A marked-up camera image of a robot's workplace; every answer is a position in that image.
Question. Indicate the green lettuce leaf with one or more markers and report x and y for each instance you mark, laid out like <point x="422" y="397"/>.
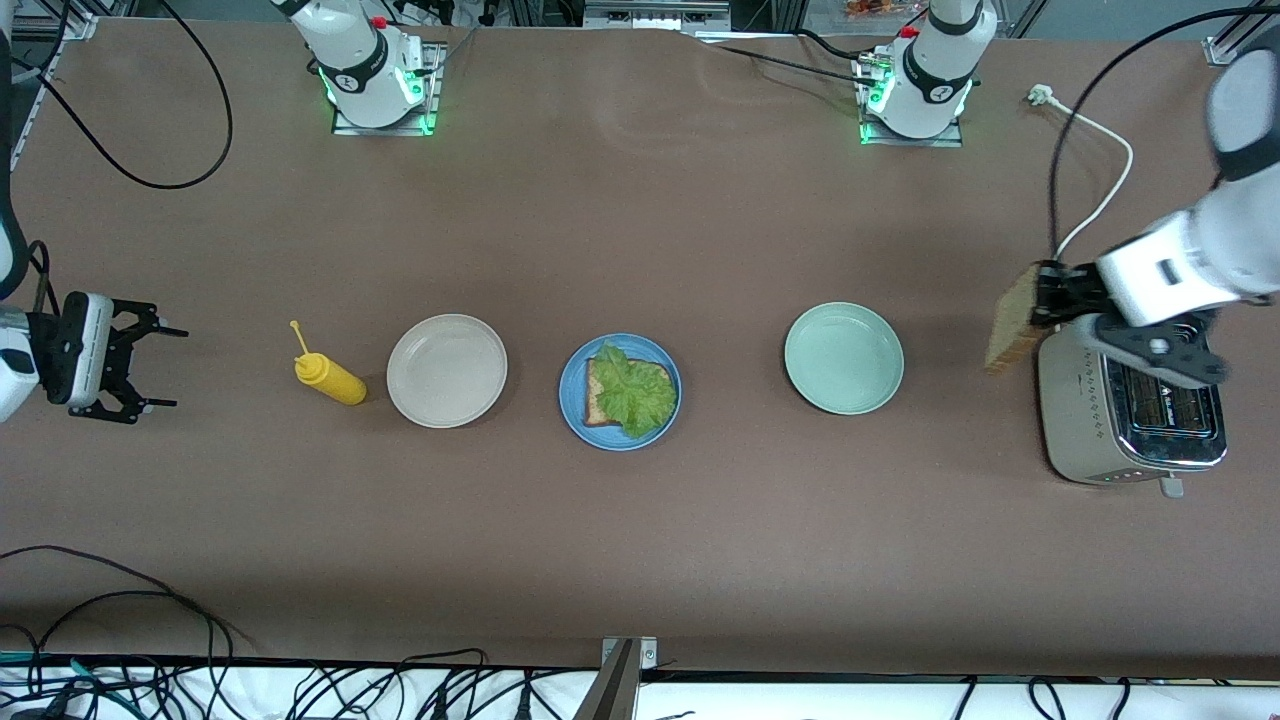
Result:
<point x="640" y="395"/>

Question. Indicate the silver metal box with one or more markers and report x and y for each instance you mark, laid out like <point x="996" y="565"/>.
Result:
<point x="655" y="12"/>

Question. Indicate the silver metal table bracket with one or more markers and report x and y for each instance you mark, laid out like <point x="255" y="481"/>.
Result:
<point x="648" y="652"/>

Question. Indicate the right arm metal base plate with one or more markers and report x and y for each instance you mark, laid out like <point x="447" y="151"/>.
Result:
<point x="380" y="131"/>

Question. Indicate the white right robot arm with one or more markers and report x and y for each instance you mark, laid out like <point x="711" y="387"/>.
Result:
<point x="355" y="60"/>

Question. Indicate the brown bread slice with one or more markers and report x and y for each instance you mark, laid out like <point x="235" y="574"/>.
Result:
<point x="1012" y="325"/>
<point x="592" y="405"/>

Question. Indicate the orange snack packet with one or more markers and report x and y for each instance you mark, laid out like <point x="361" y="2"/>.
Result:
<point x="870" y="8"/>

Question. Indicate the mint green round plate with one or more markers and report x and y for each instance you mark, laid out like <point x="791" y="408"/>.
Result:
<point x="845" y="358"/>

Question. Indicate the yellow mustard squeeze bottle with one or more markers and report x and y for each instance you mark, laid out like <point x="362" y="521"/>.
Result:
<point x="335" y="380"/>

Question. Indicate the beige round plate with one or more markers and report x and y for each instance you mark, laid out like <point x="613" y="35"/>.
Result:
<point x="447" y="372"/>

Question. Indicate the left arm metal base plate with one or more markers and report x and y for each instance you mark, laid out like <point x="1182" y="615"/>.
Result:
<point x="900" y="141"/>

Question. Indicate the blue round plate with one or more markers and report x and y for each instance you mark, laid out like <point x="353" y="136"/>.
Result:
<point x="572" y="395"/>

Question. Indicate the dark metal bar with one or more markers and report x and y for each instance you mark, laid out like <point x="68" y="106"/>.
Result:
<point x="610" y="690"/>

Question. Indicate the beige chrome toaster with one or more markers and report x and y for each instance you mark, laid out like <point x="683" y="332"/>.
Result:
<point x="1075" y="410"/>

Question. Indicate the aluminium frame profile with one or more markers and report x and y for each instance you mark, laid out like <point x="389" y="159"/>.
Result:
<point x="80" y="22"/>
<point x="1222" y="50"/>

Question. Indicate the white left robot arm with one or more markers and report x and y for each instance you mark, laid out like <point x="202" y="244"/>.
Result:
<point x="935" y="75"/>

